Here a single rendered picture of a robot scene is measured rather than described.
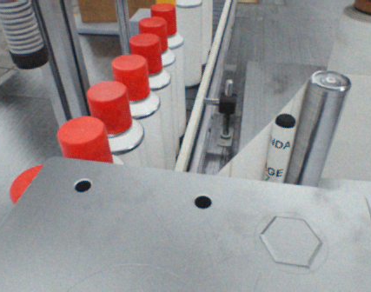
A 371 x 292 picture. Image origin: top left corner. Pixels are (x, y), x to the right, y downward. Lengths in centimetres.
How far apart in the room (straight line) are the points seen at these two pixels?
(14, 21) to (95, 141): 15
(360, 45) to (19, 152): 58
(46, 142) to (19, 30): 36
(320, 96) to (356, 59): 22
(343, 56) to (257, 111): 17
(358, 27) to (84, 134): 40
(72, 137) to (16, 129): 50
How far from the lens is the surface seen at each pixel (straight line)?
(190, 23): 62
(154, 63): 36
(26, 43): 35
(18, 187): 21
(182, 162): 45
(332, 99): 34
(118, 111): 28
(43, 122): 73
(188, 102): 63
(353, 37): 54
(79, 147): 23
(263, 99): 65
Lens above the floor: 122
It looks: 40 degrees down
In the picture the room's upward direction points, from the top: 1 degrees counter-clockwise
